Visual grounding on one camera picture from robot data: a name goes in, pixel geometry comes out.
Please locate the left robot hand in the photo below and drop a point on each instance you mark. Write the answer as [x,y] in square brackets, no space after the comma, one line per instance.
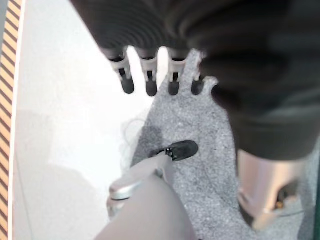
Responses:
[225,50]

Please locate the dark robot foot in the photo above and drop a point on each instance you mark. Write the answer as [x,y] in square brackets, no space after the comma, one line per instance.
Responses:
[178,149]

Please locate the silver robot leg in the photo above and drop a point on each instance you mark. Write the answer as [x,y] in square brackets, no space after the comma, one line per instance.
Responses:
[145,197]

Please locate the white tablecloth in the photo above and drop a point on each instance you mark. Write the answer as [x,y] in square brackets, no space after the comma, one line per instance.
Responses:
[72,140]

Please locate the striped orange brown mat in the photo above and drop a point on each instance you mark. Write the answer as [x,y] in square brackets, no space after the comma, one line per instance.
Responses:
[7,105]

